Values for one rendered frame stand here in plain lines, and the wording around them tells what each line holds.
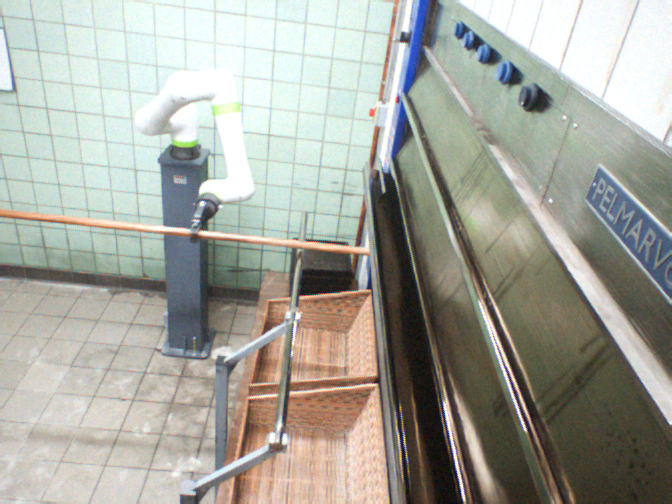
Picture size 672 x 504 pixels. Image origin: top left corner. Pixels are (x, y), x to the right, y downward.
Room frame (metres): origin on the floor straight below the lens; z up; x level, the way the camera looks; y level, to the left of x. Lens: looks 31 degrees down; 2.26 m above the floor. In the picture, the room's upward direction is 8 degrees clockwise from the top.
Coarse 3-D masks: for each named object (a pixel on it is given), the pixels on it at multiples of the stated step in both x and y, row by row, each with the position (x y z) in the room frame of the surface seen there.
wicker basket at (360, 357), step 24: (312, 312) 2.02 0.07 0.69; (360, 312) 2.01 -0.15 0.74; (312, 336) 1.97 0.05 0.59; (336, 336) 2.00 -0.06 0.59; (360, 336) 1.85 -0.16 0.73; (264, 360) 1.77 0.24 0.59; (336, 360) 1.84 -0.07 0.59; (360, 360) 1.70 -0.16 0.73; (264, 384) 1.48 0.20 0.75; (312, 384) 1.49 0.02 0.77; (336, 384) 1.49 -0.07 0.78; (360, 384) 1.50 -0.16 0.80
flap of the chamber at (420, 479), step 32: (384, 224) 1.61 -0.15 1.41; (384, 256) 1.40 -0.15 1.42; (416, 320) 1.13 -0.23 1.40; (416, 352) 1.00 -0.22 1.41; (384, 384) 0.87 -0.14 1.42; (416, 384) 0.89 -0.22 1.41; (384, 416) 0.79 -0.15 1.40; (416, 416) 0.80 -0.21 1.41; (416, 448) 0.72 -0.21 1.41; (416, 480) 0.64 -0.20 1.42; (448, 480) 0.66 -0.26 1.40
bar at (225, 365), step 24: (288, 312) 1.38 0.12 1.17; (264, 336) 1.36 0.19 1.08; (288, 336) 1.27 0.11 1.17; (216, 360) 1.35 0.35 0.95; (288, 360) 1.16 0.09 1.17; (216, 384) 1.34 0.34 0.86; (288, 384) 1.07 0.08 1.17; (216, 408) 1.34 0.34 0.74; (216, 432) 1.34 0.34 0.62; (216, 456) 1.34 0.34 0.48; (264, 456) 0.88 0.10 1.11; (192, 480) 0.90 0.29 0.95; (216, 480) 0.87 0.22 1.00
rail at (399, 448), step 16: (368, 176) 1.93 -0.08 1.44; (368, 192) 1.79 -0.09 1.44; (384, 288) 1.20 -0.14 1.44; (384, 304) 1.13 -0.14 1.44; (384, 320) 1.06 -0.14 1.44; (384, 336) 1.00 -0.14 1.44; (384, 352) 0.95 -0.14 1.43; (400, 416) 0.76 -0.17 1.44; (400, 432) 0.72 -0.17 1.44; (400, 448) 0.69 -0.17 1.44; (400, 464) 0.65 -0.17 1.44; (400, 480) 0.62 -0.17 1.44; (400, 496) 0.59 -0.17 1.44
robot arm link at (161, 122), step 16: (176, 80) 2.06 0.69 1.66; (192, 80) 2.08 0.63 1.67; (208, 80) 2.13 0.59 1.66; (160, 96) 2.15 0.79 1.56; (176, 96) 2.05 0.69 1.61; (192, 96) 2.07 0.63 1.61; (208, 96) 2.13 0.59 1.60; (144, 112) 2.26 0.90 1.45; (160, 112) 2.18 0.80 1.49; (176, 112) 2.18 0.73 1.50; (144, 128) 2.27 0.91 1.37; (160, 128) 2.28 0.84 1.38
